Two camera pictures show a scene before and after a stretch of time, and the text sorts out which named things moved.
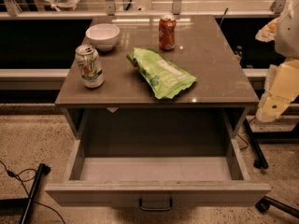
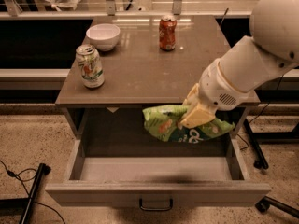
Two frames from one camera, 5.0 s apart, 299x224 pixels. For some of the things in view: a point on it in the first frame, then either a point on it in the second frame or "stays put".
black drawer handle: [155, 209] stays put
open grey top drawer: [156, 173] stays put
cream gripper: [288, 36] → [217, 89]
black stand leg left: [42, 171] stays put
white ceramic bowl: [103, 35] stays put
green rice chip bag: [166, 78] → [163, 121]
